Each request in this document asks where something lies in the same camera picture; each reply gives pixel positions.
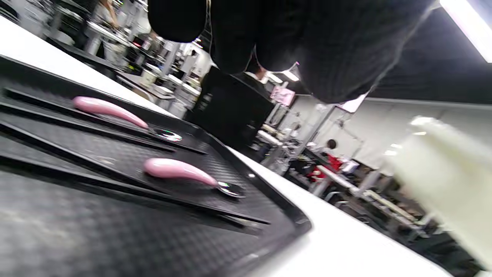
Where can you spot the person's left hand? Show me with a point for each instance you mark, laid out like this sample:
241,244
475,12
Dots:
307,38

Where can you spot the black chopstick utensil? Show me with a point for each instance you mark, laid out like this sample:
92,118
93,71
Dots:
238,213
57,148
196,149
115,132
38,171

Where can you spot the blue sliding lunch box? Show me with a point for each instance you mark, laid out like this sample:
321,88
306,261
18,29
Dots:
442,173

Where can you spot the small pink screen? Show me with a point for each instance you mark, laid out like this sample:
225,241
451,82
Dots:
282,96

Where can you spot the black mesh office chair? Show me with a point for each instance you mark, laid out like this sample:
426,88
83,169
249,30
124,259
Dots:
230,111

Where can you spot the red backpack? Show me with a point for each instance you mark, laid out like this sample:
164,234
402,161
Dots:
323,169

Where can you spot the white flat box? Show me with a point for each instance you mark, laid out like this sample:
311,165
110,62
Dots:
164,90

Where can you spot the white paper cup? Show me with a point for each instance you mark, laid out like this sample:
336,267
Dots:
148,77

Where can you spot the brown side table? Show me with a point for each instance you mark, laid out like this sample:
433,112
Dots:
134,82

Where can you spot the black plastic tray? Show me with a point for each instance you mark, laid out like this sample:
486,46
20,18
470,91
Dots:
115,231

